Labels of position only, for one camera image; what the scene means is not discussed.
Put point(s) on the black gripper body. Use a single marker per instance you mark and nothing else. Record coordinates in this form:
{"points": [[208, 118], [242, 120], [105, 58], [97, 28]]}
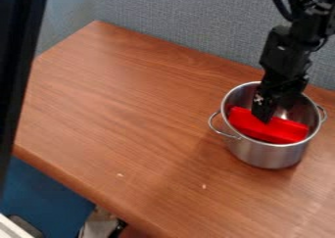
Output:
{"points": [[284, 60]]}

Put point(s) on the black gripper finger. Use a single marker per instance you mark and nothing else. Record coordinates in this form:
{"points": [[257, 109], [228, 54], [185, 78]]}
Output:
{"points": [[289, 97], [264, 102]]}

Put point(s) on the red rectangular block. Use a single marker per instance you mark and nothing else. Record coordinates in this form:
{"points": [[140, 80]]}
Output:
{"points": [[277, 131]]}

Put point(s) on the stainless steel pot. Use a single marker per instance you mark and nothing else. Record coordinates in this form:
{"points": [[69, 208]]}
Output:
{"points": [[260, 153]]}

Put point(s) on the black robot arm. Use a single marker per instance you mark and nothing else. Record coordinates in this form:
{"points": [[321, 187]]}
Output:
{"points": [[312, 22]]}

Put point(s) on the white device corner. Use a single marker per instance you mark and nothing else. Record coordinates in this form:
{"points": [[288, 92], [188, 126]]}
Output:
{"points": [[14, 227]]}

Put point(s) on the grey table leg bracket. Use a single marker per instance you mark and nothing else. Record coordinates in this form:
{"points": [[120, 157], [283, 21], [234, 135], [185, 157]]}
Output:
{"points": [[101, 225]]}

